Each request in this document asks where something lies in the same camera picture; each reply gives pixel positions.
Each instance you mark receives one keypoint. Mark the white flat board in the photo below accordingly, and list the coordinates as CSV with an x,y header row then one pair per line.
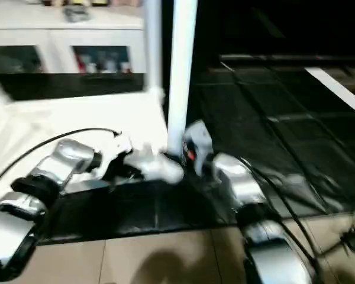
x,y
337,89

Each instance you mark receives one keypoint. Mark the white plastic children's table top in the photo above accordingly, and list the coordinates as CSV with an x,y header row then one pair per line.
x,y
77,115

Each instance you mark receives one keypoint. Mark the black metal bar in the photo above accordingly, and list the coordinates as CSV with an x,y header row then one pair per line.
x,y
284,59

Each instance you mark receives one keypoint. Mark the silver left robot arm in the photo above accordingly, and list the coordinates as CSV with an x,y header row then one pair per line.
x,y
35,189

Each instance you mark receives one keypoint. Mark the white glass-door cabinet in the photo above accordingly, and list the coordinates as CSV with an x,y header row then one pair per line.
x,y
47,35

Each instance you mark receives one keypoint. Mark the red bottle in cabinet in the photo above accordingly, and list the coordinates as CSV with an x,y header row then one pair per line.
x,y
81,62

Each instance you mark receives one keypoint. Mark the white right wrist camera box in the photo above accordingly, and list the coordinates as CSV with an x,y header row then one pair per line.
x,y
198,139

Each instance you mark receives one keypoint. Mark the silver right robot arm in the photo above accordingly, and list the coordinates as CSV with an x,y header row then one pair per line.
x,y
254,207

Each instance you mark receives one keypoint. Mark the black work mat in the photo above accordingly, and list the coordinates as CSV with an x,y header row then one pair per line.
x,y
272,136

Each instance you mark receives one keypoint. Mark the dark object on cabinet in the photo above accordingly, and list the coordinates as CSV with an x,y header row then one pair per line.
x,y
77,13

